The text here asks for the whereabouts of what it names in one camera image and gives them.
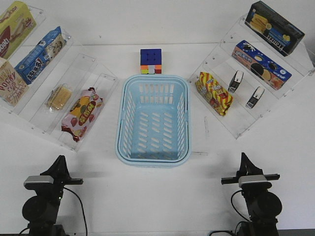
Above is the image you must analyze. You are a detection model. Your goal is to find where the blue sandwich cookie box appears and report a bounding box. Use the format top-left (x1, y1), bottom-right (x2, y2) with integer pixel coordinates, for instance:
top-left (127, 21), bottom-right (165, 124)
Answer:
top-left (232, 40), bottom-right (292, 90)

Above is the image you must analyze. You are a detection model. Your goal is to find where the black tissue pack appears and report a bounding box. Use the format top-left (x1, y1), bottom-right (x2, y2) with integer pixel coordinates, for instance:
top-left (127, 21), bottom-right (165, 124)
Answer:
top-left (228, 70), bottom-right (244, 93)
top-left (246, 87), bottom-right (265, 109)

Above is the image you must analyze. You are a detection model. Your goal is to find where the left clear acrylic shelf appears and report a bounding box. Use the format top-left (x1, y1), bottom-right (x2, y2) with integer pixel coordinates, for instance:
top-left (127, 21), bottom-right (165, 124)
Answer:
top-left (0, 6), bottom-right (118, 151)

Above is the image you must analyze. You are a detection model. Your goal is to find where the right clear acrylic shelf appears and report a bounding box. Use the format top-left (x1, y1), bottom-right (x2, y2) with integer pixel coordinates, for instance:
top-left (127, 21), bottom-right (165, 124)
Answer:
top-left (188, 16), bottom-right (315, 138)

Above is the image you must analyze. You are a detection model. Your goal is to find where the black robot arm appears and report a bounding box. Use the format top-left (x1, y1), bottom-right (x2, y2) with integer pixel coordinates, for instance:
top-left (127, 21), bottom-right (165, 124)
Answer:
top-left (22, 155), bottom-right (83, 236)
top-left (221, 153), bottom-right (283, 236)

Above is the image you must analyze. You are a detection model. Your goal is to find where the light blue plastic basket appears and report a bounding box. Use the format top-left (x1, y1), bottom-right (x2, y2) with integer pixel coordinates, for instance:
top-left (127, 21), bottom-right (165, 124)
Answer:
top-left (115, 75), bottom-right (191, 168)

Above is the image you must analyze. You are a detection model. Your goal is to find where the yellow green snack box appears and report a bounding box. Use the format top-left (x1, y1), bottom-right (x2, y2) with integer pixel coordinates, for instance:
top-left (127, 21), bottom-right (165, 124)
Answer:
top-left (0, 1), bottom-right (36, 59)

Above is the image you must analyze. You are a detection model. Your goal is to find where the red yellow striped snack bag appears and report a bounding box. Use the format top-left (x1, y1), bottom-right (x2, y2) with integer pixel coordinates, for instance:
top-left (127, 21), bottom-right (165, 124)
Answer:
top-left (195, 72), bottom-right (233, 116)

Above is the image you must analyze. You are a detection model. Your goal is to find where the bread slice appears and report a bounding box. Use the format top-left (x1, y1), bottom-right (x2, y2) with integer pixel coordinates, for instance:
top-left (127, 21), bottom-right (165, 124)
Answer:
top-left (46, 84), bottom-right (72, 111)

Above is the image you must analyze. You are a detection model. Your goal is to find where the clear acrylic shelf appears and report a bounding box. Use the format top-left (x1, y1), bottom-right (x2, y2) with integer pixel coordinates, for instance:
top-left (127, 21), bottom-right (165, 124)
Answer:
top-left (188, 16), bottom-right (315, 138)
top-left (0, 6), bottom-right (118, 151)

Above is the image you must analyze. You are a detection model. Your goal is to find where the multicolour puzzle cube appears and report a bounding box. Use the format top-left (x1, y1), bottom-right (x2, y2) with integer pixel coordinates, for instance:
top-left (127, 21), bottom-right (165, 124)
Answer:
top-left (140, 49), bottom-right (162, 74)

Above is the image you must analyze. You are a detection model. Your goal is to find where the blue cookie bag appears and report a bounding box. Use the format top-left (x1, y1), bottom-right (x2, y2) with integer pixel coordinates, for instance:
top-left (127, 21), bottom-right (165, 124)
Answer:
top-left (14, 26), bottom-right (66, 85)

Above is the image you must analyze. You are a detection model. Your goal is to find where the pink strawberry snack bag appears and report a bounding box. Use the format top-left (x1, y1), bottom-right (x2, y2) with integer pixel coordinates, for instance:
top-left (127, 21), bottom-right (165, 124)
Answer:
top-left (61, 87), bottom-right (104, 142)

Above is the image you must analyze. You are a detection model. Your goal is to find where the Pocky snack box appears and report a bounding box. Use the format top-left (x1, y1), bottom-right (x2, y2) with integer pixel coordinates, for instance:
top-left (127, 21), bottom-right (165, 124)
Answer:
top-left (0, 58), bottom-right (29, 106)

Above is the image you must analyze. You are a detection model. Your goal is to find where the dark Tralizza biscuit box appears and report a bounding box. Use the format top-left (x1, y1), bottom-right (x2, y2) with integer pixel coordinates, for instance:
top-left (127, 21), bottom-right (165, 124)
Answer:
top-left (245, 0), bottom-right (305, 57)

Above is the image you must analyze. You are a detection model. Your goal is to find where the black tissue pack on shelf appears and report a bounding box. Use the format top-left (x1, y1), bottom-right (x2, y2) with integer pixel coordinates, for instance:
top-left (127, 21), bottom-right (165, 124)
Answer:
top-left (228, 70), bottom-right (244, 93)

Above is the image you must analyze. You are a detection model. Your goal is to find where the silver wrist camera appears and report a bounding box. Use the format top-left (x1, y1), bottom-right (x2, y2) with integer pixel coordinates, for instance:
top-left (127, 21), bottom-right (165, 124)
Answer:
top-left (24, 176), bottom-right (54, 190)
top-left (238, 175), bottom-right (267, 188)

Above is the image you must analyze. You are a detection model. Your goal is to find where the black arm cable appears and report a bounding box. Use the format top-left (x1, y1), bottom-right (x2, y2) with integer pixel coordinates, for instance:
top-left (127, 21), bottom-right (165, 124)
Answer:
top-left (209, 190), bottom-right (252, 236)
top-left (19, 187), bottom-right (89, 236)

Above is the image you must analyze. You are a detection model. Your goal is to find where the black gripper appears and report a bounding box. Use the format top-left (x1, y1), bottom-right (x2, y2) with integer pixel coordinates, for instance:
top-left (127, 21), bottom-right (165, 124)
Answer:
top-left (220, 152), bottom-right (280, 192)
top-left (36, 155), bottom-right (83, 194)

